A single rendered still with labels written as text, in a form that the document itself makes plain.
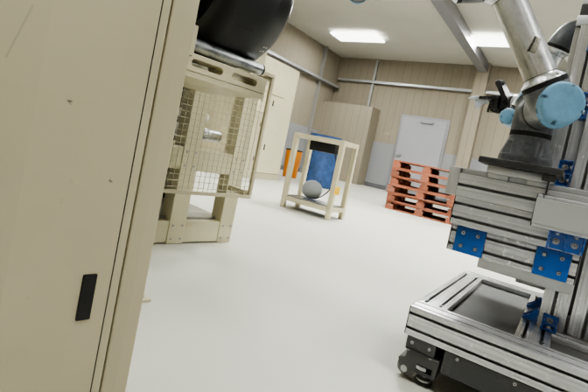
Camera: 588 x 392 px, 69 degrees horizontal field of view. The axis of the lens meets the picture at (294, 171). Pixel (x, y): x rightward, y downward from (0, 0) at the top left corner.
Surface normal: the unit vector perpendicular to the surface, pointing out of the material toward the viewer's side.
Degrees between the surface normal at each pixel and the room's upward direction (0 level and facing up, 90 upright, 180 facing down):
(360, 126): 90
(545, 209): 90
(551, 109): 95
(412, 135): 90
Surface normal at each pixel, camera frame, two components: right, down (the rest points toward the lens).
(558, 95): -0.15, 0.14
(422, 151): -0.55, -0.07
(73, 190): 0.72, 0.18
